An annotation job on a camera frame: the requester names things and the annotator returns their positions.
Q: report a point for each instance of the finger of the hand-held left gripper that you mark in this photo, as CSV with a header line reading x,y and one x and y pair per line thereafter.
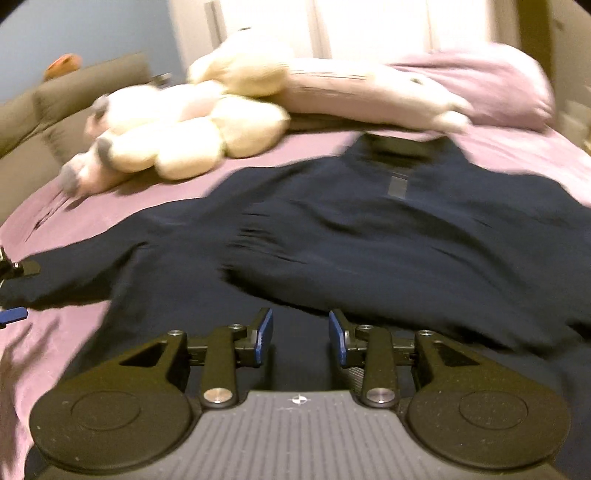
x,y
14,314
25,267

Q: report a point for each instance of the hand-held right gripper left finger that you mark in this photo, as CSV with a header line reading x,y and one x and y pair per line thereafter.
x,y
263,336

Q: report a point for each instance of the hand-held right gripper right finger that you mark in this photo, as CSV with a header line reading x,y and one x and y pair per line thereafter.
x,y
337,336

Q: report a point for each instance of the navy blue sweater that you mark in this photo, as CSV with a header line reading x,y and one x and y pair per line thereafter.
x,y
351,258

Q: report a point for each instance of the purple bed sheet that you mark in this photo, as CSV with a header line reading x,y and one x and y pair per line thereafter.
x,y
92,203

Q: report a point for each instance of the grey-brown sofa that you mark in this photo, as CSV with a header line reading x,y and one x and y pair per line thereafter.
x,y
51,106

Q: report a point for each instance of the pink plush toy grey feet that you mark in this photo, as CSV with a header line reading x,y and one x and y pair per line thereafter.
x,y
138,110

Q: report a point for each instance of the cream plush toy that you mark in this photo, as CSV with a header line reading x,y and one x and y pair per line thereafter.
x,y
194,147

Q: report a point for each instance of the orange plush toy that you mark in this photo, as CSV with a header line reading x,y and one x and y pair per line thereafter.
x,y
62,66

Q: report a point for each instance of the long pink plush rabbit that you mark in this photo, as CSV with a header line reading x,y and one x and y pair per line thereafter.
x,y
360,87

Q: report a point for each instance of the purple pillow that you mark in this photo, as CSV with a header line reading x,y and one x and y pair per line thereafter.
x,y
498,87

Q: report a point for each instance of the white wardrobe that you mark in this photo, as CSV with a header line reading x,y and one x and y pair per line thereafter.
x,y
369,27

